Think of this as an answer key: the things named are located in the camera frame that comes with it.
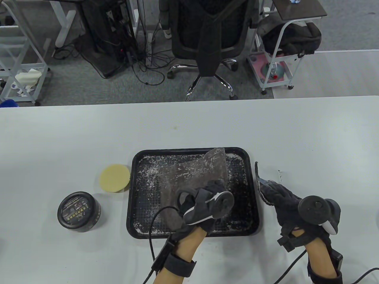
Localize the person's left hand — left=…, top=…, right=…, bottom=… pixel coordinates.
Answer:
left=178, top=180, right=234, bottom=234

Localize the person's right hand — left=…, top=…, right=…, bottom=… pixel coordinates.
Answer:
left=256, top=181, right=330, bottom=252

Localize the black white tracking controller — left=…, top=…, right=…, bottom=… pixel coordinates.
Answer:
left=177, top=191, right=234, bottom=225
left=298, top=195, right=341, bottom=235

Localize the brown leather bag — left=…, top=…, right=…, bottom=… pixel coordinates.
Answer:
left=158, top=147, right=228, bottom=231

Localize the white and brown applicator pad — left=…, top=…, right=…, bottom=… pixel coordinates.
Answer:
left=255, top=161, right=283, bottom=206

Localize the black leather care cream jar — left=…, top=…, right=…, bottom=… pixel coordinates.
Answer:
left=57, top=191, right=102, bottom=233

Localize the person's left forearm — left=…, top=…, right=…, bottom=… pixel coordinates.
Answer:
left=152, top=226, right=208, bottom=284

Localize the person's right forearm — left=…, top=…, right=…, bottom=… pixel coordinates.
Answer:
left=292, top=229, right=338, bottom=278

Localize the black plastic tray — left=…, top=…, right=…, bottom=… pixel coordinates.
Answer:
left=126, top=147, right=260, bottom=239

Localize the yellow round sponge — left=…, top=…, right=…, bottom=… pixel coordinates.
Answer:
left=99, top=164, right=131, bottom=193

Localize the white rolling cart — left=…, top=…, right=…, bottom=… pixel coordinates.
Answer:
left=247, top=13, right=322, bottom=95

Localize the clear bottle with red cap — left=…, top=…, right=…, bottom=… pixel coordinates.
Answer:
left=268, top=62, right=285, bottom=79

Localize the pink cart shelf mat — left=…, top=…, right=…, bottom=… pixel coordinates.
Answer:
left=250, top=55, right=289, bottom=83

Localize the black mesh office chair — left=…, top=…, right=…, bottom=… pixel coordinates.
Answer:
left=158, top=0, right=261, bottom=101

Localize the black backpack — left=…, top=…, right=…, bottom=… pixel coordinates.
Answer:
left=262, top=21, right=322, bottom=58

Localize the black computer tower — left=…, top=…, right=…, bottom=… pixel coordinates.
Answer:
left=81, top=0, right=138, bottom=79

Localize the white foam block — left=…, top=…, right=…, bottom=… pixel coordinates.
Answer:
left=15, top=69, right=41, bottom=86

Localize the white desk leg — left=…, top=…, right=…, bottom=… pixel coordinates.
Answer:
left=49, top=0, right=77, bottom=48

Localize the white metal shelf rack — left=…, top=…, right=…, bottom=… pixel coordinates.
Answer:
left=0, top=0, right=52, bottom=106

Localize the black cable bundle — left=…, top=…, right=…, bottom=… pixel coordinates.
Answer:
left=118, top=30, right=178, bottom=86

